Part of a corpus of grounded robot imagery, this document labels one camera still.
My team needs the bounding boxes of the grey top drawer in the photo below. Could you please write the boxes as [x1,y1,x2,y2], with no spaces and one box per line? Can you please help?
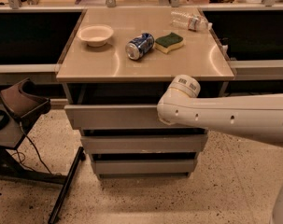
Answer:
[64,104,191,131]

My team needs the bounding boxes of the grey drawer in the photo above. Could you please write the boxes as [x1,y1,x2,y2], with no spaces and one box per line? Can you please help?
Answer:
[81,134,207,154]
[64,104,191,131]
[92,160,197,175]

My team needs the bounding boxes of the black cable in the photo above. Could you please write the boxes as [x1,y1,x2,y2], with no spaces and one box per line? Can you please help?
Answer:
[11,121,62,176]

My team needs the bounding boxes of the grey drawer cabinet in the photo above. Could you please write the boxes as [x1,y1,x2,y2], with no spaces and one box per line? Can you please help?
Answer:
[57,7,234,178]

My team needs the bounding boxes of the black metal stand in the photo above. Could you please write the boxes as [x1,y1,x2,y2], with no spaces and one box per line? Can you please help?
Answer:
[0,109,85,224]

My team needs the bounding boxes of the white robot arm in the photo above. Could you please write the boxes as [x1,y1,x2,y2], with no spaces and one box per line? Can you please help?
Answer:
[157,75,283,224]

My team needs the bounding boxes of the grey middle drawer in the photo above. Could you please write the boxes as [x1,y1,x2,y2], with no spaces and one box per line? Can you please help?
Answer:
[81,134,207,154]

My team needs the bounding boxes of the grey bottom drawer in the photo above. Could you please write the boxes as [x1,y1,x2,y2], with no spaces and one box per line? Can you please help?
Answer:
[92,160,197,175]

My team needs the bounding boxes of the blue soda can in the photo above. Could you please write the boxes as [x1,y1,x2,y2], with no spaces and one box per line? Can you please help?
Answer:
[125,33,154,61]

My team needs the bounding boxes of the white paper bowl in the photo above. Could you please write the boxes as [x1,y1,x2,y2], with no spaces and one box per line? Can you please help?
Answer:
[77,25,114,48]

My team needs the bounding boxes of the clear plastic bottle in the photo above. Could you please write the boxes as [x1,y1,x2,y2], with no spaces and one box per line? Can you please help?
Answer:
[171,10,212,32]

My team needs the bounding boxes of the brown cradle on stand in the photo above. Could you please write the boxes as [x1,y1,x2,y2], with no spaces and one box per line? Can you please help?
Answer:
[0,78,51,127]

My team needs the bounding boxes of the green yellow sponge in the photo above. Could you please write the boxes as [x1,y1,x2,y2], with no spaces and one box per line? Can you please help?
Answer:
[154,33,184,54]

